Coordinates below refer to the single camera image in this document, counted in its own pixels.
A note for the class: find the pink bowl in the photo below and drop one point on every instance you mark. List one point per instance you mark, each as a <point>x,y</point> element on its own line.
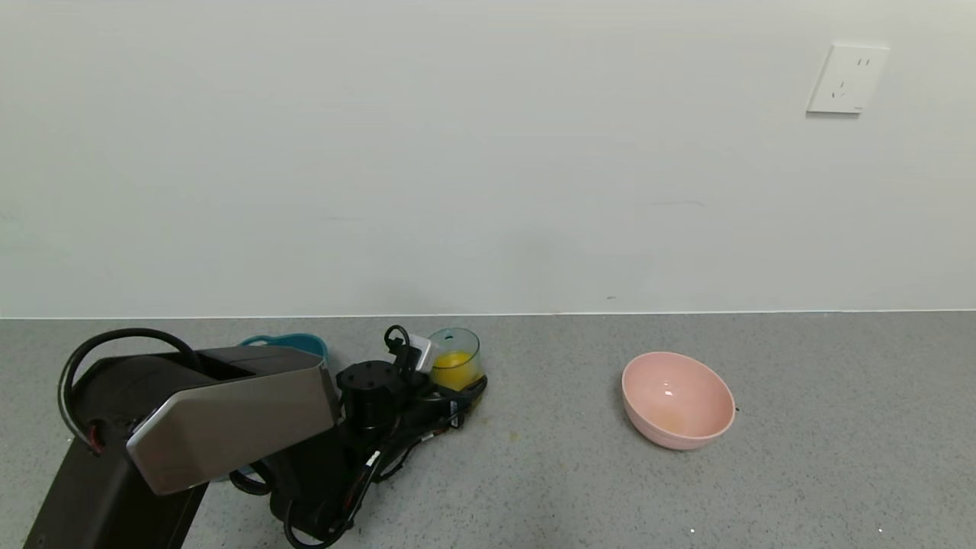
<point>675,400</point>

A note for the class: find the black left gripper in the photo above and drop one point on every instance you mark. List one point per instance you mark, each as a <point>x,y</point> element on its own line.
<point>372,396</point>

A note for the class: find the orange juice liquid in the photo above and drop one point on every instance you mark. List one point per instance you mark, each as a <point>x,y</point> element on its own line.
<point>456,370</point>

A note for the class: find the teal plastic basin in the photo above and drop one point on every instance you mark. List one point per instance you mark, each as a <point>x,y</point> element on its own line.
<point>297,343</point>

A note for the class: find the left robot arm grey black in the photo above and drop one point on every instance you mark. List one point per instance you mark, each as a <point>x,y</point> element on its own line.
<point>229,423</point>

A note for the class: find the white wall socket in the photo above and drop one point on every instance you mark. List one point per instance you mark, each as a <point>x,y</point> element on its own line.
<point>848,79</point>

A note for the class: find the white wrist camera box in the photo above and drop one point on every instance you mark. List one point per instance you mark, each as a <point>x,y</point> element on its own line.
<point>422,354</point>

